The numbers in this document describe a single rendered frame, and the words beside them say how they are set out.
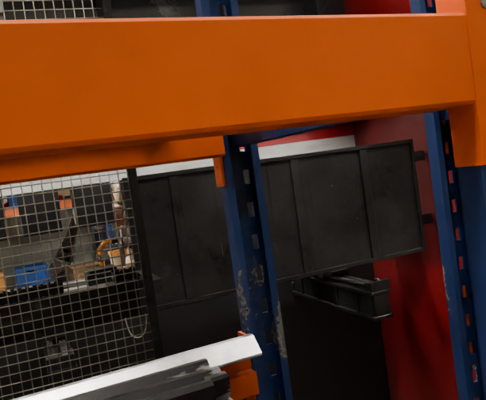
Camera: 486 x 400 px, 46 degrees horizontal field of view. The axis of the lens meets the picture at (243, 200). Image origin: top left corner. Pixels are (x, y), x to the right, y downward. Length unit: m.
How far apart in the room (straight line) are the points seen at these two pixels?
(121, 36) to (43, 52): 0.04
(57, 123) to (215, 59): 0.09
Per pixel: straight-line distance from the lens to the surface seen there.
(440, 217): 1.01
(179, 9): 2.45
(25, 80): 0.30
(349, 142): 2.72
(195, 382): 0.55
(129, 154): 0.77
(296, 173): 2.04
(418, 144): 2.37
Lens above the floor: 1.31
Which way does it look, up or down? 3 degrees down
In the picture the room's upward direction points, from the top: 8 degrees counter-clockwise
